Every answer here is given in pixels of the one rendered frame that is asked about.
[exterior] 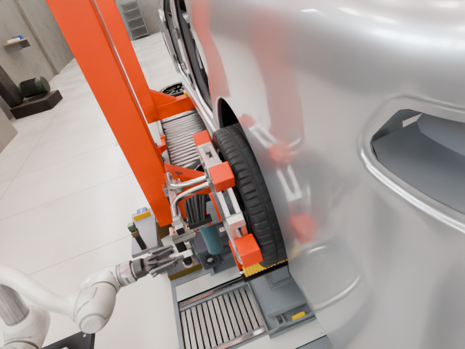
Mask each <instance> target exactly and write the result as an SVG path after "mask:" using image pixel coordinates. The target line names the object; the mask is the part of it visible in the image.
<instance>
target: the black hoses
mask: <svg viewBox="0 0 465 349"><path fill-rule="evenodd" d="M209 201H211V199H210V196H209V194H207V195H206V194H205V193H202V194H194V196H191V198H188V199H187V200H185V201H184V207H185V213H186V216H187V219H188V226H189V228H190V230H191V229H195V228H196V227H199V226H202V225H204V224H207V223H209V222H212V218H211V216H210V214H207V215H206V202H209ZM191 202H192V203H191Z"/></svg>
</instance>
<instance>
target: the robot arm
mask: <svg viewBox="0 0 465 349"><path fill-rule="evenodd" d="M185 246H186V248H187V249H188V250H187V251H184V252H181V253H178V250H177V248H176V247H173V246H172V245H171V244H170V245H167V246H165V247H161V248H159V249H155V250H150V251H149V255H148V256H147V257H146V258H139V259H136V260H134V261H132V260H128V261H126V262H123V263H121V264H119V265H115V266H109V267H105V268H103V269H100V270H97V271H95V272H93V273H92V274H89V275H88V276H87V277H85V278H84V279H83V280H82V281H81V282H80V286H79V291H78V292H76V293H74V294H71V295H60V294H56V293H54V292H52V291H51V290H49V289H48V288H46V287H45V286H43V285H42V284H41V283H39V282H37V281H36V280H35V279H34V278H32V277H30V276H29V275H28V274H26V273H24V272H23V271H21V270H19V269H16V268H14V267H10V266H7V265H1V264H0V317H1V318H2V320H3V323H2V325H1V330H2V333H3V340H4V342H5V343H4V345H3V347H0V349H41V348H42V345H43V343H44V341H45V338H46V335H47V333H48V330H49V327H50V324H51V316H50V313H49V311H51V312H55V313H58V314H64V315H67V316H68V317H70V319H71V320H72V322H76V324H77V326H78V328H79V329H80V330H81V331H82V332H83V333H87V334H93V333H96V332H99V331H100V330H101V329H103V327H104V326H105V325H106V324H107V323H108V322H109V319H110V318H111V315H112V314H113V310H114V307H115V304H116V295H117V293H118V292H119V291H120V289H121V288H122V287H125V286H128V285H130V284H132V283H135V282H137V280H138V279H139V278H142V277H145V276H146V275H147V274H151V275H152V278H155V277H156V276H157V275H159V274H161V273H163V272H165V271H167V270H169V269H172V268H174V267H175V266H176V265H177V264H178V261H180V260H183V259H184V258H186V257H188V256H191V255H193V253H192V250H191V249H189V248H191V245H190V243H189V242H187V243H185ZM173 253H178V254H176V255H174V257H173V258H168V259H164V260H162V259H163V258H166V257H167V256H169V255H171V254H173ZM20 294H21V295H23V296H25V297H26V298H28V299H29V300H31V301H32V302H34V303H35V304H36V305H27V304H25V302H24V300H23V298H22V297H21V296H20Z"/></svg>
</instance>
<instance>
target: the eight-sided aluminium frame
mask: <svg viewBox="0 0 465 349"><path fill-rule="evenodd" d="M197 149H198V152H199V156H200V161H201V160H203V162H204V164H205V166H206V170H207V172H208V175H209V169H208V168H210V167H212V166H214V165H218V164H220V163H222V161H221V160H220V159H219V157H218V155H217V153H216V152H215V149H214V148H213V146H212V143H211V142H208V143H204V144H202V145H198V146H197ZM207 154H208V156H206V155H207ZM211 157H212V158H213V159H214V161H215V162H214V163H211V164H210V162H209V160H208V159H209V158H211ZM201 165H202V167H203V164H202V161H201ZM203 169H204V167H203ZM204 171H205V170H204ZM209 177H210V175H209ZM226 190H227V192H228V195H229V198H230V200H231V202H232V206H233V208H234V210H235V211H234V212H231V213H229V211H228V207H227V205H226V203H225V200H224V197H223V195H222V192H218V193H217V192H216V194H217V196H218V199H219V202H220V204H221V207H222V210H223V212H224V217H225V219H226V220H224V221H223V223H224V228H225V230H226V233H227V235H228V237H229V239H230V242H231V244H232V247H233V249H234V251H235V255H236V257H237V260H238V262H240V264H241V265H242V263H241V259H240V257H239V254H237V248H236V247H235V242H234V240H236V239H237V238H240V237H241V234H240V232H239V229H238V228H239V227H240V228H241V232H242V235H243V236H245V235H248V231H247V228H246V221H245V219H244V216H243V213H242V211H241V210H240V208H239V205H238V203H237V200H236V197H235V194H234V192H233V190H232V188H229V189H226Z"/></svg>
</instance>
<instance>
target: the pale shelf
mask: <svg viewBox="0 0 465 349"><path fill-rule="evenodd" d="M148 210H149V211H150V213H151V215H150V216H148V217H145V218H143V219H140V220H137V221H134V219H133V216H135V215H137V213H134V214H132V215H131V222H134V223H135V225H136V228H138V230H139V231H140V236H141V238H142V239H143V241H144V243H145V244H146V245H147V250H144V251H142V250H141V248H140V247H139V245H138V243H137V241H136V239H135V238H133V237H132V236H131V256H132V258H137V257H138V256H142V255H144V254H146V253H149V251H150V250H155V249H159V243H158V230H157V223H156V217H155V215H154V213H153V211H152V209H151V208H148Z"/></svg>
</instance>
